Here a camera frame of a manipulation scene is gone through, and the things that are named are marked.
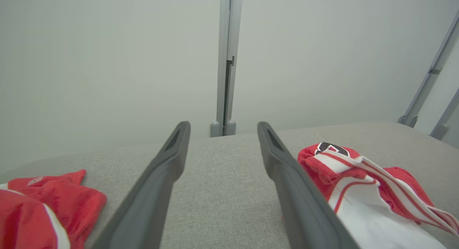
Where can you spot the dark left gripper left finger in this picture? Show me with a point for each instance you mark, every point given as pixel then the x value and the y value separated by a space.
pixel 150 199

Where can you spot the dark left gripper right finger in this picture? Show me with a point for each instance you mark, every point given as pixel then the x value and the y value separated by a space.
pixel 297 206

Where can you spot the red and white jersey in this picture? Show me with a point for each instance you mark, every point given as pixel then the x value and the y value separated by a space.
pixel 376 220

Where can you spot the red shorts with white stripe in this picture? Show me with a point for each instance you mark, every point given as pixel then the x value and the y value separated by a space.
pixel 39 206

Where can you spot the grey double partition post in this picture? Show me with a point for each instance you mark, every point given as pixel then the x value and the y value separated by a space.
pixel 223 44

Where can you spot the grey plain partition post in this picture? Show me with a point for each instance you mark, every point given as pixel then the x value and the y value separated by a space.
pixel 446 120

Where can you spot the grey notched partition post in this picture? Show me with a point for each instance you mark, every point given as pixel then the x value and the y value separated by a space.
pixel 428 80

